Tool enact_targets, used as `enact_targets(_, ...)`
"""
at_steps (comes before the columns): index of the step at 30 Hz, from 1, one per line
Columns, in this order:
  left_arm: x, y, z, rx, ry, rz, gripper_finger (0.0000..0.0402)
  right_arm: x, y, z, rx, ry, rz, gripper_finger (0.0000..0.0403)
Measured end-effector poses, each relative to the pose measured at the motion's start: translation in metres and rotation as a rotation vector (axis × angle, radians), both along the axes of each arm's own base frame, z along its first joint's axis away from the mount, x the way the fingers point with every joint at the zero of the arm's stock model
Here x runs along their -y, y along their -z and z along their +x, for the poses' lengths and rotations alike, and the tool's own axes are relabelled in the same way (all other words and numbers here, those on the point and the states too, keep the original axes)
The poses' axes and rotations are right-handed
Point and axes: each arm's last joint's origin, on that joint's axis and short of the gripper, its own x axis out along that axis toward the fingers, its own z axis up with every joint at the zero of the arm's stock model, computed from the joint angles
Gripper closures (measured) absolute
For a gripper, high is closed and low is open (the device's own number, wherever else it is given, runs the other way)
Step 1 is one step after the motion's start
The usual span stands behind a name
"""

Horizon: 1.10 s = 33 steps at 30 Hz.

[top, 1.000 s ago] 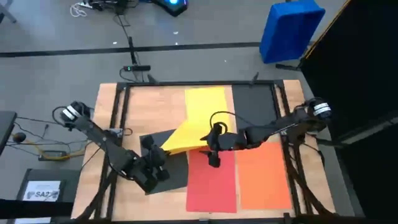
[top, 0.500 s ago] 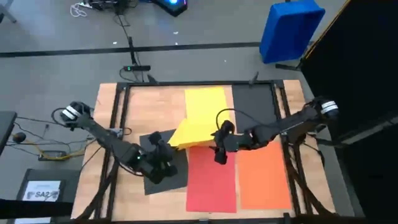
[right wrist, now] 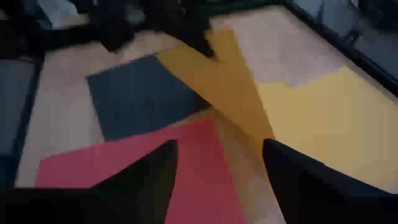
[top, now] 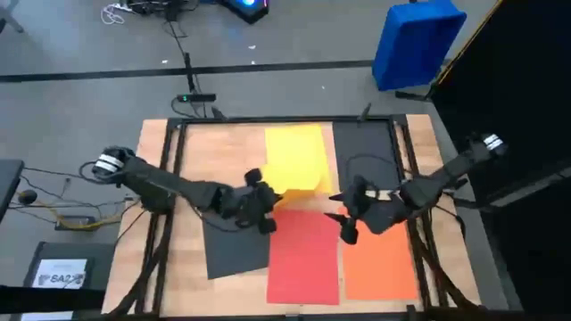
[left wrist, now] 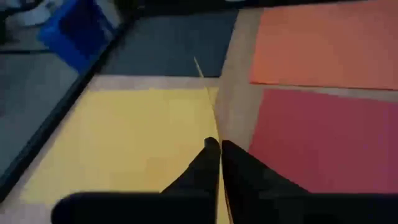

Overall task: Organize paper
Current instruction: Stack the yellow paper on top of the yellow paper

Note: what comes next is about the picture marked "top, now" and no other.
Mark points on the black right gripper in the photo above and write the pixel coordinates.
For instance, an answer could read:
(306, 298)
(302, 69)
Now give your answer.
(360, 200)

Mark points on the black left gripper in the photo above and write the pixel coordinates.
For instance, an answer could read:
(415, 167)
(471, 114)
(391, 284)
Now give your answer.
(247, 203)

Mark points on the black paper sheet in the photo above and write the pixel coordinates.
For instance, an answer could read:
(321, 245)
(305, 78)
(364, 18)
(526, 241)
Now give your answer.
(363, 142)
(236, 254)

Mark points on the red paper sheet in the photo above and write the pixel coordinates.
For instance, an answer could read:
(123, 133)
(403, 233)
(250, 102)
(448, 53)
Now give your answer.
(303, 263)

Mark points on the orange paper sheet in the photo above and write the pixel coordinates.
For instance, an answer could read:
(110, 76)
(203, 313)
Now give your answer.
(383, 267)

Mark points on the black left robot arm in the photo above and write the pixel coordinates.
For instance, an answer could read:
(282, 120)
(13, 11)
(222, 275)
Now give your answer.
(156, 185)

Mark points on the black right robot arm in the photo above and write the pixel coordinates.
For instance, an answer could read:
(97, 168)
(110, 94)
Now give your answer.
(446, 171)

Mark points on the black power strip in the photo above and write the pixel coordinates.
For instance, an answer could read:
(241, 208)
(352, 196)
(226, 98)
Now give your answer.
(196, 97)

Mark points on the blue plastic bin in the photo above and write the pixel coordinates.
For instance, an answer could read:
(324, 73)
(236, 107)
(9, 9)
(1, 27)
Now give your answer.
(415, 44)

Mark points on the black case white label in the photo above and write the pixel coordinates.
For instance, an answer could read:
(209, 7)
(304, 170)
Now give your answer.
(98, 267)

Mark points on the black device blue light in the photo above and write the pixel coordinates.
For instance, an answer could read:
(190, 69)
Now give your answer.
(247, 11)

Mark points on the black floor outlet box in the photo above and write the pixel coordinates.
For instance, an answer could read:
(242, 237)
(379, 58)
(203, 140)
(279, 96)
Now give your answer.
(76, 223)

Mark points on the black partition panel yellow edge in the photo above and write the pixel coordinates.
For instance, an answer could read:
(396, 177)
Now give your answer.
(526, 89)

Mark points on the black electronics pile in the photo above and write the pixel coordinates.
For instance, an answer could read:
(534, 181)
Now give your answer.
(151, 6)

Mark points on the black round object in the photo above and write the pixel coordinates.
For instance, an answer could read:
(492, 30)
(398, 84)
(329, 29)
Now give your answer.
(27, 196)

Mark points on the black horizontal bar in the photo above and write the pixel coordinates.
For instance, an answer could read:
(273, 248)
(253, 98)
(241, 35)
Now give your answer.
(44, 298)

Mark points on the black desk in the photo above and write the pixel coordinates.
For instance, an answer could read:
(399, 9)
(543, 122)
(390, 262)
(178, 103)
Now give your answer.
(8, 183)

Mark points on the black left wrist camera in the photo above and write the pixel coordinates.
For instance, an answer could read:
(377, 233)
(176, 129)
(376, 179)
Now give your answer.
(267, 225)

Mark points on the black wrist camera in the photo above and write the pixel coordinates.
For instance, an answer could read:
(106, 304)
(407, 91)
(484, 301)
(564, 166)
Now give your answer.
(267, 225)
(350, 235)

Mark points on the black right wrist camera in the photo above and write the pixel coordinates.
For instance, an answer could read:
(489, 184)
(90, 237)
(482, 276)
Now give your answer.
(350, 235)

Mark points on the black metal table frame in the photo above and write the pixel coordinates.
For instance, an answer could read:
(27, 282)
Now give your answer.
(290, 119)

